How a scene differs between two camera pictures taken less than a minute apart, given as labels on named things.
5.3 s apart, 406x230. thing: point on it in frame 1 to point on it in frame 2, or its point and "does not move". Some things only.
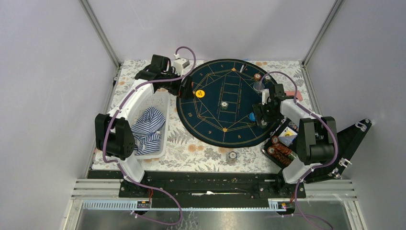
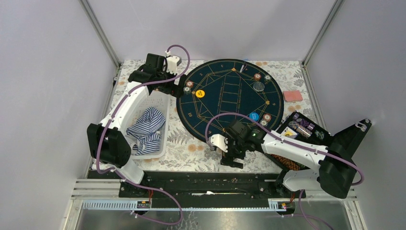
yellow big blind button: [200, 93] does not move
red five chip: [257, 76] does not move
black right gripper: [260, 109] to [227, 157]
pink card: [292, 93] does not move
